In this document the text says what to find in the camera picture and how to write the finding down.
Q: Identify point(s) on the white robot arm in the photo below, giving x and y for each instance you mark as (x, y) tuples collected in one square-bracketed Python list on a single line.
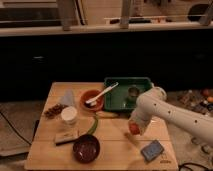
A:
[(153, 103)]

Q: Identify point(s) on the green plastic tray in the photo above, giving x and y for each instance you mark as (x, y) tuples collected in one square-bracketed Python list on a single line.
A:
[(115, 100)]

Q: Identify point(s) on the green bean pod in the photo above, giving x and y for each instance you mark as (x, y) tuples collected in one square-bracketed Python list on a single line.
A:
[(94, 126)]

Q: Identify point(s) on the blue sponge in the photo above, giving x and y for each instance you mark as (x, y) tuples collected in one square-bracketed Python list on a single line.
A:
[(152, 150)]

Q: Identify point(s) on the white plastic spoon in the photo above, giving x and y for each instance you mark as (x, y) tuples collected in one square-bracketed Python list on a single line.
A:
[(100, 94)]

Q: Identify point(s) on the brown grape bunch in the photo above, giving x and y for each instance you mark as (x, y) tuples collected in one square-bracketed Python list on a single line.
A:
[(54, 111)]

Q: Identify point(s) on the red apple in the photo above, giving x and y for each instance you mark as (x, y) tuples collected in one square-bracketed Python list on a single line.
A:
[(134, 129)]

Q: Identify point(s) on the dark purple bowl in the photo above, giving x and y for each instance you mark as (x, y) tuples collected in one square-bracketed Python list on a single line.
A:
[(86, 148)]

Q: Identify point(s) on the white cup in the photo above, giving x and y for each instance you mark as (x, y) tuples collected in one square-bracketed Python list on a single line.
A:
[(69, 115)]

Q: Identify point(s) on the orange bowl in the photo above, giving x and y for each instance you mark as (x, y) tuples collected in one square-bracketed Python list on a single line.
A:
[(90, 94)]

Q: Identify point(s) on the green metal cup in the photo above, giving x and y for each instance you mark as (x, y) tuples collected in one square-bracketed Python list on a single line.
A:
[(132, 95)]

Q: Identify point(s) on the wooden block eraser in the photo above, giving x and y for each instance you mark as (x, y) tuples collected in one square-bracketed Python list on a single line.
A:
[(65, 137)]

